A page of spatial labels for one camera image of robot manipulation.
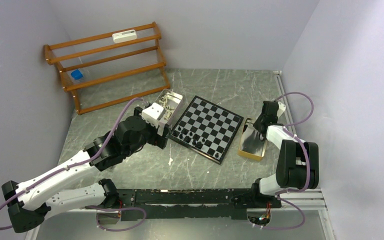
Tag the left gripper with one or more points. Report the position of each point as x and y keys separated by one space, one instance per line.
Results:
x=160 y=140

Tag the black bishop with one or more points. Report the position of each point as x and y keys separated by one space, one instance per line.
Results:
x=187 y=139

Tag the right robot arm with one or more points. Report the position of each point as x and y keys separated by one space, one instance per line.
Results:
x=297 y=168

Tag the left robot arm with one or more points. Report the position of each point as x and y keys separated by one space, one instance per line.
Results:
x=32 y=202

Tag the pink tin of white pieces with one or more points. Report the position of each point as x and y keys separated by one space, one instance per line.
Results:
x=171 y=102

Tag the black chess king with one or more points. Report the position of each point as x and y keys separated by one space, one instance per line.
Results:
x=199 y=145

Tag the gold tin of black pieces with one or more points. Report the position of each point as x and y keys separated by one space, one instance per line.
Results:
x=251 y=144

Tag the chessboard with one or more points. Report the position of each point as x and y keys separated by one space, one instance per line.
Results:
x=210 y=121

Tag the wooden shelf rack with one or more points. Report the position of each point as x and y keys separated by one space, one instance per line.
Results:
x=102 y=62

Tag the blue cap container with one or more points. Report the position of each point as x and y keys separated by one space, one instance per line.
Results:
x=76 y=75

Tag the white box on rack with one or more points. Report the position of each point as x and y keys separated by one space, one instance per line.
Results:
x=124 y=36

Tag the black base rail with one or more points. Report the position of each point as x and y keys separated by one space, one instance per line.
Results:
x=230 y=203

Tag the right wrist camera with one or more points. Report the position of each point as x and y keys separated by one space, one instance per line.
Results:
x=281 y=109

